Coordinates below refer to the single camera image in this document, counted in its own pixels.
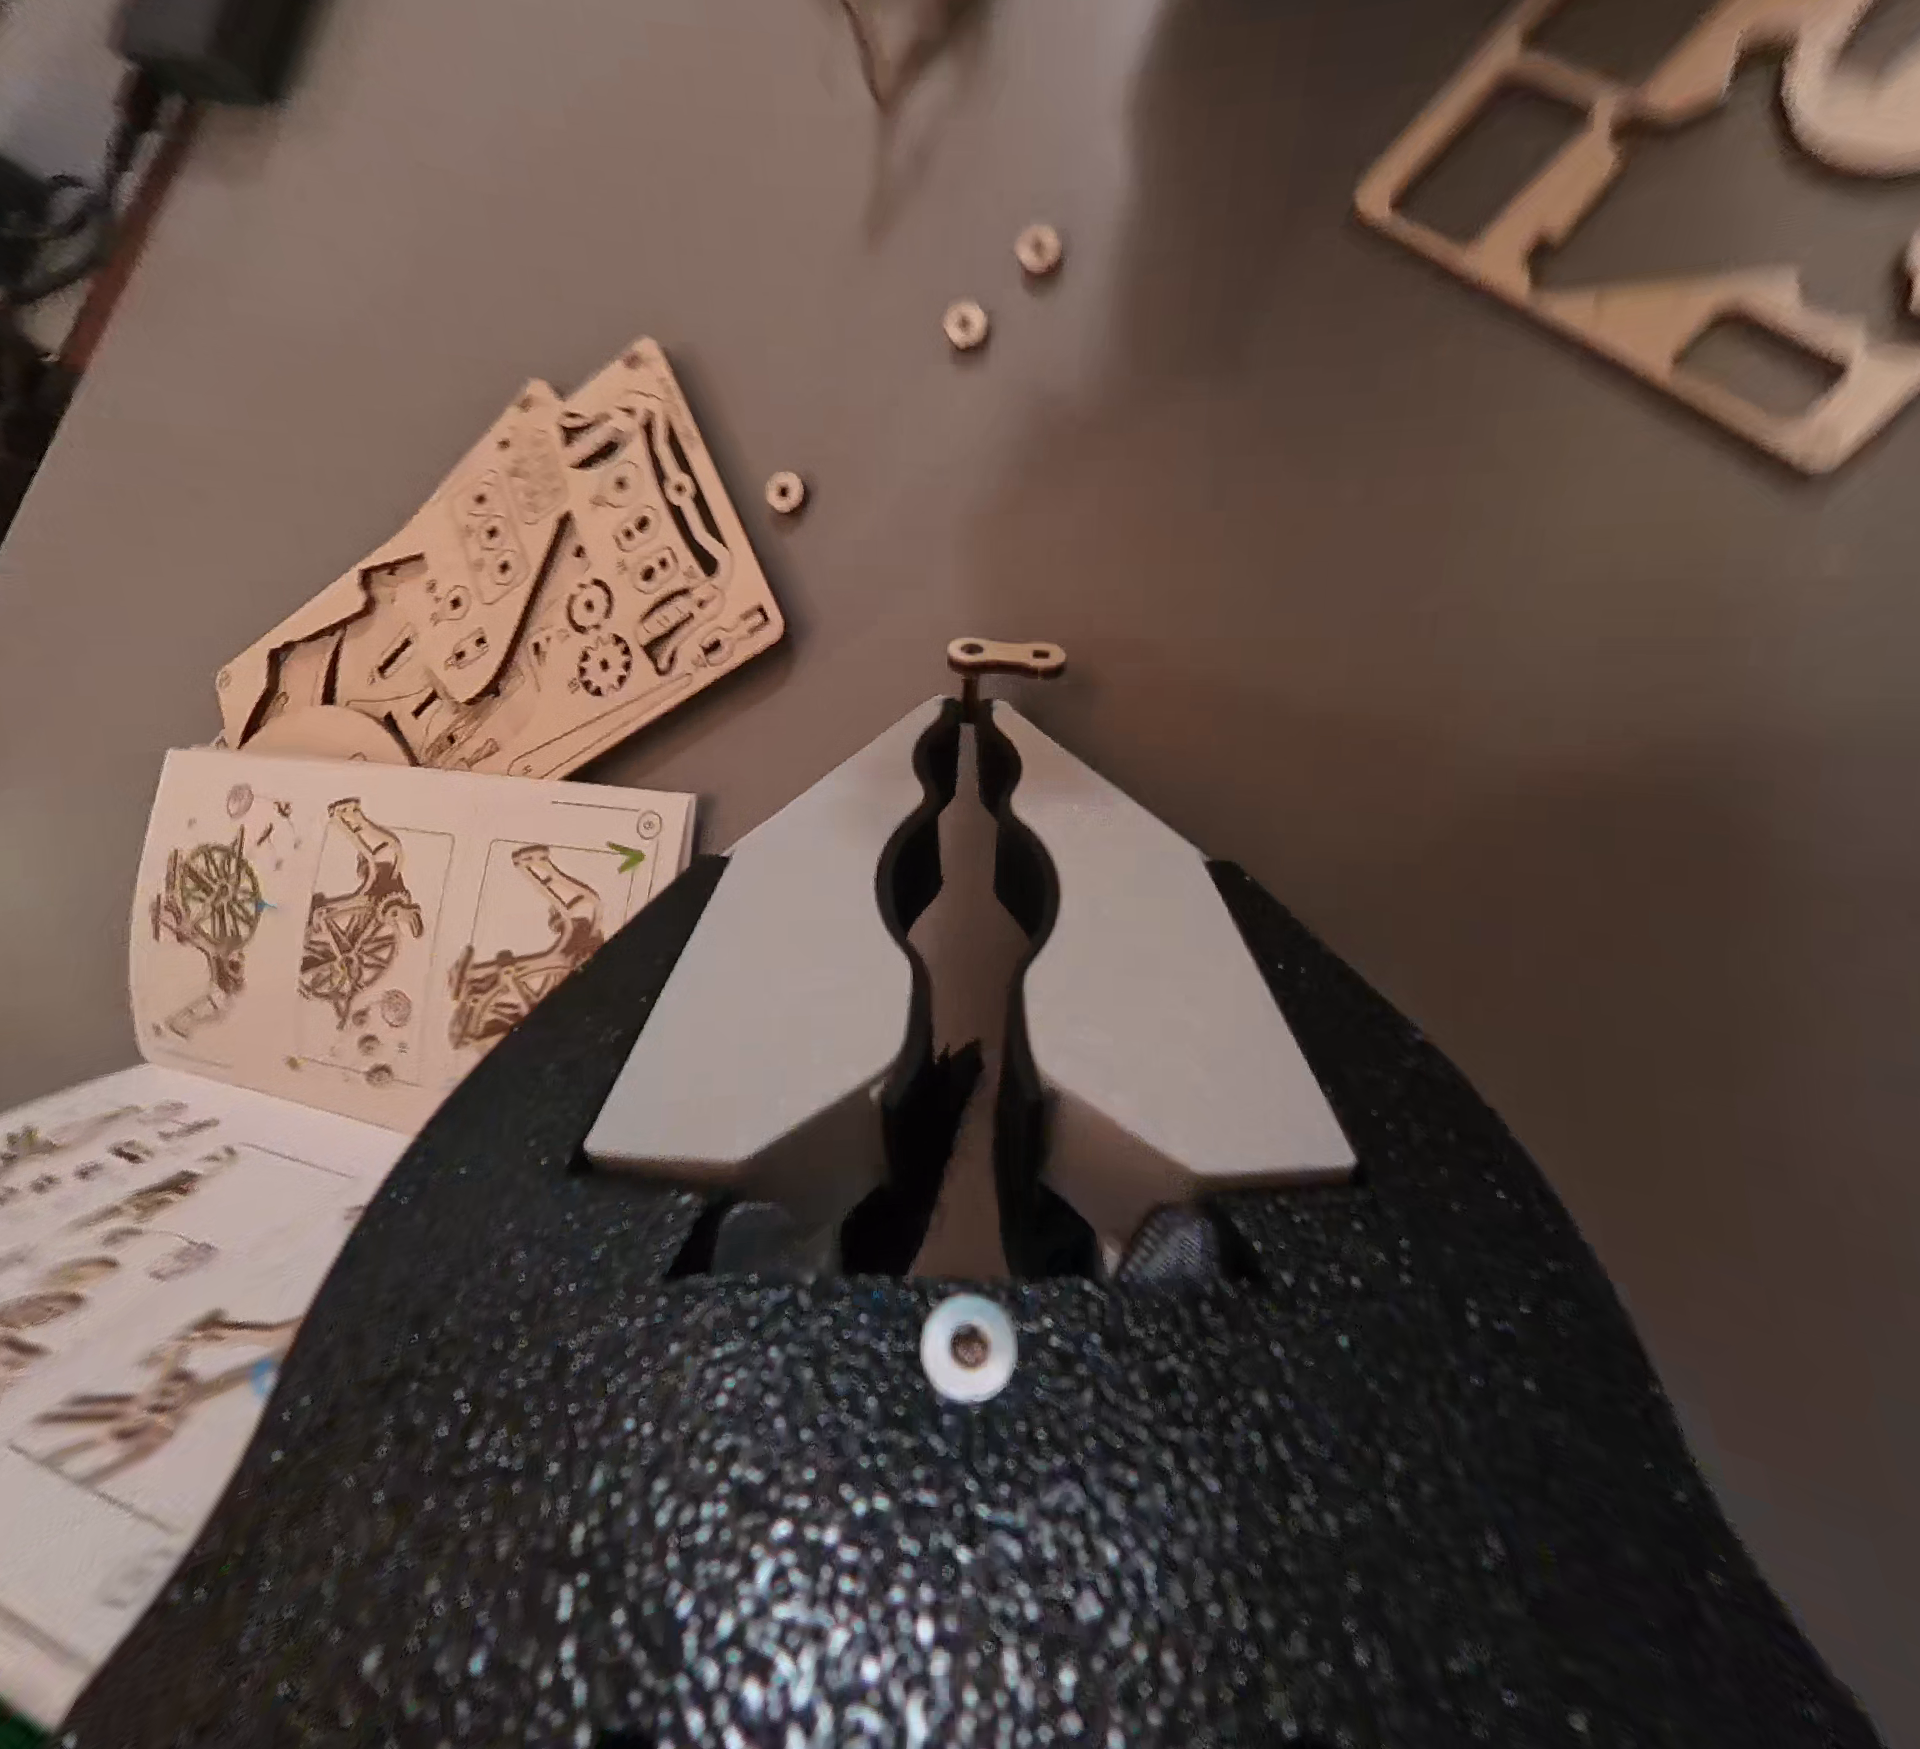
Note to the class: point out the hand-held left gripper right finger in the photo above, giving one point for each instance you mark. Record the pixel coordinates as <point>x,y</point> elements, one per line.
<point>1180,1012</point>

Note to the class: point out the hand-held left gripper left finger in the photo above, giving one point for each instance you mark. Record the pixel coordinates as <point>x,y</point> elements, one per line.
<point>750,1012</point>

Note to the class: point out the wooden link with pin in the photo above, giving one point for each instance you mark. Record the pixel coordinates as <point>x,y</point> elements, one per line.
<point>1007,655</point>

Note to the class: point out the wooden parts sheet with gears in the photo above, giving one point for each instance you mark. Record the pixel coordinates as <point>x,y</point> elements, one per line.
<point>659,529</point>

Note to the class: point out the wooden parts sheet with slots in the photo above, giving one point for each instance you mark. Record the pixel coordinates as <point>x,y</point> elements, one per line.
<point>324,716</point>

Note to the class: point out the assembly instruction booklet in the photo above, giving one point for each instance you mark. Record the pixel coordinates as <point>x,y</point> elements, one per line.
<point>411,925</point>

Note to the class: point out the small wooden washer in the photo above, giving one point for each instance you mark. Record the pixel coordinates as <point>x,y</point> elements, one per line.
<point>1027,249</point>
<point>771,491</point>
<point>952,327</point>

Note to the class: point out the emptied wooden parts frame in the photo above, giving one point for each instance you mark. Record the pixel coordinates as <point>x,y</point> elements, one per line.
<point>1633,317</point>

